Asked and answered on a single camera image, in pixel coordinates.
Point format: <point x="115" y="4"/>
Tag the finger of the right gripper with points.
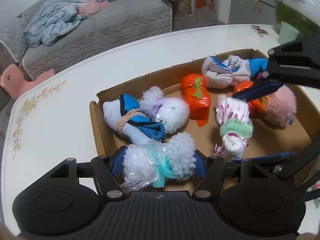
<point x="259" y="89"/>
<point x="278" y="157"/>

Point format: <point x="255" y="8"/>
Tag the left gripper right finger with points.
<point x="210" y="171"/>

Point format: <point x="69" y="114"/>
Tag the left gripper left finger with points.
<point x="106" y="171"/>

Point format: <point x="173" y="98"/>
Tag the blue knit pink band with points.
<point x="257" y="66"/>

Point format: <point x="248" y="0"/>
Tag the pink fluffy blue knit hat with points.
<point x="280" y="108"/>

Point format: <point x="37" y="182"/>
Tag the bubble wrap teal tie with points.
<point x="156" y="163"/>

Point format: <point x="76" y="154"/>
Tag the white magenta cloth green scrunchie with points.
<point x="236" y="128"/>

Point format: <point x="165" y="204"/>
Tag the white towel blue trim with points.
<point x="230" y="72"/>

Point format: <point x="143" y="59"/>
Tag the white bubble wrap purple tie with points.
<point x="172" y="112"/>

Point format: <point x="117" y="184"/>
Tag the orange bag green tie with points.
<point x="197" y="97"/>

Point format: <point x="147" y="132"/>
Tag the blue white sock bundle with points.
<point x="125" y="117"/>

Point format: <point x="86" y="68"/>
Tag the seed shells pile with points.
<point x="260" y="32"/>

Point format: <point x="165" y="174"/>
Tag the mint green plastic cup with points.
<point x="287" y="33"/>

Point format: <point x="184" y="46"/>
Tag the shallow cardboard box tray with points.
<point x="265" y="140"/>

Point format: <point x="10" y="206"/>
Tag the grey cabinet with shelves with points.
<point x="253" y="11"/>

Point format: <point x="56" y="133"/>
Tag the glass fish tank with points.
<point x="301" y="14"/>

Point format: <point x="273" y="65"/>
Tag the fridge with flower stickers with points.
<point x="199" y="13"/>

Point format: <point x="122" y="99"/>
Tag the pink plastic child chair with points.
<point x="15" y="84"/>

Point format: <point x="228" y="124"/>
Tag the grey quilted sofa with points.
<point x="122" y="22"/>

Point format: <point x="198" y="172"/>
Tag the light blue blanket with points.
<point x="54" y="19"/>

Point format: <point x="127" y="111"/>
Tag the pink garment on sofa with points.
<point x="91" y="7"/>

